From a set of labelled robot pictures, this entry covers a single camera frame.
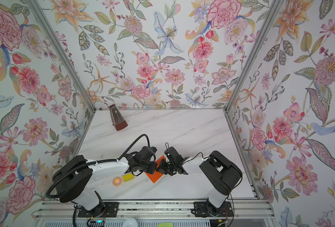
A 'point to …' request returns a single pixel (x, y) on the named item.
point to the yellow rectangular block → (127, 177)
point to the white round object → (130, 222)
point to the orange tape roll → (117, 181)
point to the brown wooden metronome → (119, 120)
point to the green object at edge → (165, 224)
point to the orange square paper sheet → (156, 174)
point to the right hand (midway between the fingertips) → (155, 169)
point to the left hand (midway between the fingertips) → (158, 170)
